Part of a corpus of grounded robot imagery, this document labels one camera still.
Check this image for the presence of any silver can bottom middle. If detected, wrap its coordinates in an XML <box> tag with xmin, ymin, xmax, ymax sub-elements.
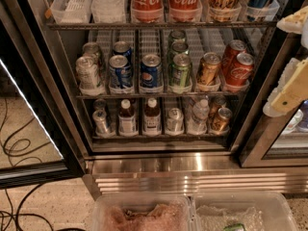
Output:
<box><xmin>167</xmin><ymin>108</ymin><xmax>184</xmax><ymax>134</ymax></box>

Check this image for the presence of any brown juice bottle left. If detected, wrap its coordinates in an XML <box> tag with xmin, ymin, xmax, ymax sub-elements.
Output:
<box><xmin>118</xmin><ymin>99</ymin><xmax>137</xmax><ymax>134</ymax></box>

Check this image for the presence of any brown juice bottle right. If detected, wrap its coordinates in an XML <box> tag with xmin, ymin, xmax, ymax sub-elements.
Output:
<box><xmin>143</xmin><ymin>98</ymin><xmax>162</xmax><ymax>136</ymax></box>

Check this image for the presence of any blue pepsi can left rear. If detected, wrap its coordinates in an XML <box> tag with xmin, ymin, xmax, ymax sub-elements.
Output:
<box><xmin>113</xmin><ymin>40</ymin><xmax>132</xmax><ymax>61</ymax></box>

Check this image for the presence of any empty clear tray top shelf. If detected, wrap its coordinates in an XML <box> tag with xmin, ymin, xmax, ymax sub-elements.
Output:
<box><xmin>50</xmin><ymin>0</ymin><xmax>92</xmax><ymax>24</ymax></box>

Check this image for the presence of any green can front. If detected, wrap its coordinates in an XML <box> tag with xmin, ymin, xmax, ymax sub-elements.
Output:
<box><xmin>169</xmin><ymin>53</ymin><xmax>192</xmax><ymax>88</ymax></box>

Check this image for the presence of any white silver can front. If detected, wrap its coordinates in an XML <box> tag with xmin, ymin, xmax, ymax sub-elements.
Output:
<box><xmin>76</xmin><ymin>56</ymin><xmax>102</xmax><ymax>90</ymax></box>

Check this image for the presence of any gold can bottom rear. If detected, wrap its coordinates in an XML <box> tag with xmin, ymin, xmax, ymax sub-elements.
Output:
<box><xmin>209</xmin><ymin>95</ymin><xmax>226</xmax><ymax>119</ymax></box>

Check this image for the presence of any clear bin with bubble wrap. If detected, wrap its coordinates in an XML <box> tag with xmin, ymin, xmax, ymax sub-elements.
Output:
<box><xmin>192</xmin><ymin>192</ymin><xmax>299</xmax><ymax>231</ymax></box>

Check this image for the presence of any silver can bottom left front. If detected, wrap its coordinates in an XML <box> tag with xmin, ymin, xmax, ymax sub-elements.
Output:
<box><xmin>92</xmin><ymin>110</ymin><xmax>111</xmax><ymax>134</ymax></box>

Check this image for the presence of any gold can bottom front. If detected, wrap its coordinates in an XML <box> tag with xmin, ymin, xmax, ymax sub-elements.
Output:
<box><xmin>211</xmin><ymin>107</ymin><xmax>233</xmax><ymax>132</ymax></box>

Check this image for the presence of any clear bin with pink wrap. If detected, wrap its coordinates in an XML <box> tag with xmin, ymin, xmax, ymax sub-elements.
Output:
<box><xmin>90</xmin><ymin>192</ymin><xmax>193</xmax><ymax>231</ymax></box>

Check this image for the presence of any clear water bottle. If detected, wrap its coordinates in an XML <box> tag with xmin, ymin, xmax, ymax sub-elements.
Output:
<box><xmin>189</xmin><ymin>99</ymin><xmax>209</xmax><ymax>135</ymax></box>

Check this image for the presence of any black floor cable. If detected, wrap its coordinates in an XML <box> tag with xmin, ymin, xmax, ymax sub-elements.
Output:
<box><xmin>0</xmin><ymin>96</ymin><xmax>86</xmax><ymax>231</ymax></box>

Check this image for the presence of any white silver can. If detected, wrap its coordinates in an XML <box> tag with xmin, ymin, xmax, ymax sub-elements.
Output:
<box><xmin>76</xmin><ymin>56</ymin><xmax>102</xmax><ymax>90</ymax></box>
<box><xmin>83</xmin><ymin>42</ymin><xmax>103</xmax><ymax>68</ymax></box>

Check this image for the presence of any white silver can rear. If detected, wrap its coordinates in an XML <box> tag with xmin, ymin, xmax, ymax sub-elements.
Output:
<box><xmin>83</xmin><ymin>42</ymin><xmax>103</xmax><ymax>68</ymax></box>

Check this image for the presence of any blue pepsi can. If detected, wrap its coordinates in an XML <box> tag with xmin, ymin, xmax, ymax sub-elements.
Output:
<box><xmin>141</xmin><ymin>54</ymin><xmax>163</xmax><ymax>89</ymax></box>
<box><xmin>109</xmin><ymin>55</ymin><xmax>133</xmax><ymax>89</ymax></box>
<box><xmin>113</xmin><ymin>40</ymin><xmax>132</xmax><ymax>61</ymax></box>

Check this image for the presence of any gold can middle shelf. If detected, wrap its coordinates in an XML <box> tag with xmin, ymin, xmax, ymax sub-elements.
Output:
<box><xmin>196</xmin><ymin>52</ymin><xmax>221</xmax><ymax>86</ymax></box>

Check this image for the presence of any right glass fridge door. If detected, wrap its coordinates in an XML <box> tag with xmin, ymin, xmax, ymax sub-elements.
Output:
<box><xmin>240</xmin><ymin>34</ymin><xmax>308</xmax><ymax>167</ymax></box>

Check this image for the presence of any blue pepsi can middle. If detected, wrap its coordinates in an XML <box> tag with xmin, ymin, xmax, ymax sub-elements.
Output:
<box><xmin>141</xmin><ymin>54</ymin><xmax>163</xmax><ymax>89</ymax></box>

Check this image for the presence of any green can middle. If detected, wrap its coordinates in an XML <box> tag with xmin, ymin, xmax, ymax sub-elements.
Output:
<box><xmin>167</xmin><ymin>41</ymin><xmax>190</xmax><ymax>61</ymax></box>

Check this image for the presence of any brown juice bottle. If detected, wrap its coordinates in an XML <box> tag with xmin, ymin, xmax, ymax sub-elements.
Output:
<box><xmin>143</xmin><ymin>98</ymin><xmax>162</xmax><ymax>136</ymax></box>
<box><xmin>118</xmin><ymin>99</ymin><xmax>137</xmax><ymax>134</ymax></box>

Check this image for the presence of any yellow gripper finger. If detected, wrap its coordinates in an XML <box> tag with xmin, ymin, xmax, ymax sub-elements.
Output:
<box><xmin>276</xmin><ymin>6</ymin><xmax>308</xmax><ymax>35</ymax></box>
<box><xmin>263</xmin><ymin>58</ymin><xmax>308</xmax><ymax>117</ymax></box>

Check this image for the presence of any open glass fridge door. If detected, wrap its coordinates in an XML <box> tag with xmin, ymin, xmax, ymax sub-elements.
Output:
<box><xmin>0</xmin><ymin>0</ymin><xmax>84</xmax><ymax>190</ymax></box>

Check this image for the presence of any stainless steel fridge cabinet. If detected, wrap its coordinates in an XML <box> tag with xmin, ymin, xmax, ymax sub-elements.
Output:
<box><xmin>13</xmin><ymin>0</ymin><xmax>308</xmax><ymax>201</ymax></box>

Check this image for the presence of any red coke can front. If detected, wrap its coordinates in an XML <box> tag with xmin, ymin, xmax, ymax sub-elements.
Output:
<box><xmin>226</xmin><ymin>53</ymin><xmax>254</xmax><ymax>87</ymax></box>

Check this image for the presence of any silver can bottom left rear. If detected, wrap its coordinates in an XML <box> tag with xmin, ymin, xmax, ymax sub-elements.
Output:
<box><xmin>93</xmin><ymin>98</ymin><xmax>108</xmax><ymax>111</ymax></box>

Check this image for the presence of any blue pepsi can left front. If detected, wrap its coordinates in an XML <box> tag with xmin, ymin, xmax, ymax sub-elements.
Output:
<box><xmin>109</xmin><ymin>55</ymin><xmax>133</xmax><ymax>89</ymax></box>

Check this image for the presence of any green can rear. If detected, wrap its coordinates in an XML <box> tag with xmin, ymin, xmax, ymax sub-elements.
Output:
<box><xmin>168</xmin><ymin>30</ymin><xmax>187</xmax><ymax>45</ymax></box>

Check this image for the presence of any red coke can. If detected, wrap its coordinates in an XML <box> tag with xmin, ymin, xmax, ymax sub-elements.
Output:
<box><xmin>132</xmin><ymin>0</ymin><xmax>163</xmax><ymax>23</ymax></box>
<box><xmin>221</xmin><ymin>39</ymin><xmax>246</xmax><ymax>75</ymax></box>
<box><xmin>168</xmin><ymin>0</ymin><xmax>198</xmax><ymax>22</ymax></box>
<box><xmin>226</xmin><ymin>53</ymin><xmax>254</xmax><ymax>87</ymax></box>

